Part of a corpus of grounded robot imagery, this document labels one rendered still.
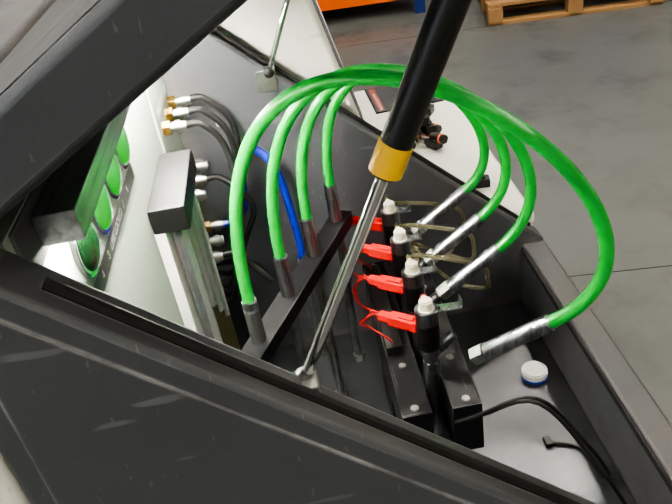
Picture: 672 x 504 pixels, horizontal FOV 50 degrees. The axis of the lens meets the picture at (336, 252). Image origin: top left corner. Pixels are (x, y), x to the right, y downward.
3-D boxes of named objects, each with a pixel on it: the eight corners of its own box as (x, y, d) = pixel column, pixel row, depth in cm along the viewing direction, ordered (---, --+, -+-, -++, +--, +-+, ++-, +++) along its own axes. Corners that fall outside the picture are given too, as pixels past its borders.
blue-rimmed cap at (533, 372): (551, 382, 109) (552, 375, 108) (526, 387, 109) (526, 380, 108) (542, 364, 112) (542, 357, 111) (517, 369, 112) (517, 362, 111)
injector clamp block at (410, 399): (486, 483, 96) (482, 401, 87) (412, 497, 95) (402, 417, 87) (429, 325, 124) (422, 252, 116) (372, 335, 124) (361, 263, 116)
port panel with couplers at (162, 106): (231, 294, 102) (172, 85, 85) (207, 298, 102) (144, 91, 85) (231, 245, 113) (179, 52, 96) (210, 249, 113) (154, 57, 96)
